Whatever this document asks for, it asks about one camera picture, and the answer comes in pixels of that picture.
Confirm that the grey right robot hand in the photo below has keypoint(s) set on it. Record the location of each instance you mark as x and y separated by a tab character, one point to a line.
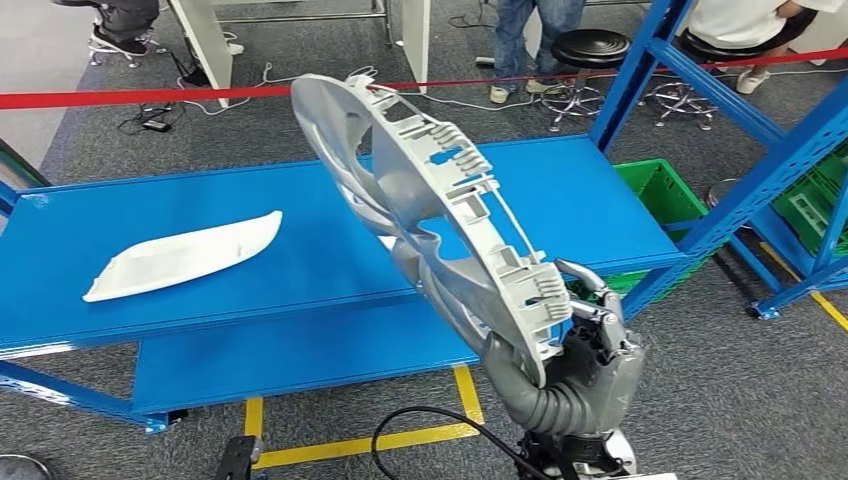
609	384

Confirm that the grey plastic wheel cover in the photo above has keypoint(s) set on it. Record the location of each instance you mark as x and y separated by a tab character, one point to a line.
397	166

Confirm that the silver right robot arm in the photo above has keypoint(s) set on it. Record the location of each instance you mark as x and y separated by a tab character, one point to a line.
619	457

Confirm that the blue metal shelf rack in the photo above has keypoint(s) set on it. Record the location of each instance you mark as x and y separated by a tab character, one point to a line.
775	238
265	358

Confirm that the white curved plastic trim part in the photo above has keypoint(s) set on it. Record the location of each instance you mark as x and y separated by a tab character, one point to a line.
179	258

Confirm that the green plastic crate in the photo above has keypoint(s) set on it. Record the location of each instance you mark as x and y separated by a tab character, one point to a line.
656	192
811	205

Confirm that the chrome stanchion base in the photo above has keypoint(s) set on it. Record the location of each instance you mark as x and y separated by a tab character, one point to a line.
722	195

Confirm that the black round stool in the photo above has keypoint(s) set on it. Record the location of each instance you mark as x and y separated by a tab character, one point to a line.
590	48
682	102

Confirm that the white power strip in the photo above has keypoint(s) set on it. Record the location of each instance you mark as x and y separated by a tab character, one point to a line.
485	61

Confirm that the person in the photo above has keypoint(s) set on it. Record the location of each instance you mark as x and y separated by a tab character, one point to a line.
742	20
536	33
126	23

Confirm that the white desk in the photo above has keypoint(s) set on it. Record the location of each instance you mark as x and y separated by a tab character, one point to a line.
414	33

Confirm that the red barrier belt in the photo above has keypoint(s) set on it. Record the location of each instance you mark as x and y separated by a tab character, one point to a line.
132	97

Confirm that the chrome stanchion with round base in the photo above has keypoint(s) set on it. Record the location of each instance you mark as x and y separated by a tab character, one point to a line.
23	469

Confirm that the chrome stool base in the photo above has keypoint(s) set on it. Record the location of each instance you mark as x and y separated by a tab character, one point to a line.
116	56

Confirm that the chrome stanchion with black head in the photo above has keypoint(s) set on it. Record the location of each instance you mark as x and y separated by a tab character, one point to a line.
13	169

